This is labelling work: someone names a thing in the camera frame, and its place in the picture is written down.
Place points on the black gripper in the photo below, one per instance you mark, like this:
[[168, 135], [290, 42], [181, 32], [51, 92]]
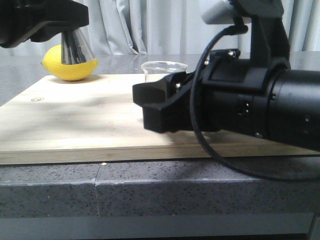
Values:
[[236, 102], [39, 20]]

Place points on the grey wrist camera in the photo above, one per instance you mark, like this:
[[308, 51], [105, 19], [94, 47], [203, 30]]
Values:
[[220, 12]]

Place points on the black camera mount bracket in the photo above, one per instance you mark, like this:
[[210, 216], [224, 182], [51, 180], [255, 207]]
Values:
[[269, 47]]

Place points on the steel double jigger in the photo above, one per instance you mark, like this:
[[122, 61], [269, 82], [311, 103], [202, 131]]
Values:
[[74, 48]]

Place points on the clear glass beaker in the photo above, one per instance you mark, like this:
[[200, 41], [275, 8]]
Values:
[[155, 70]]

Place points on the yellow lemon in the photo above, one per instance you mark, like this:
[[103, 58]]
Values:
[[52, 62]]

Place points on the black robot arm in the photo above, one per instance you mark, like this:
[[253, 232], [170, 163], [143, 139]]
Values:
[[297, 107]]

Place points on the light wooden cutting board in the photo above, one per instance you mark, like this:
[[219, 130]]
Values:
[[92, 120]]

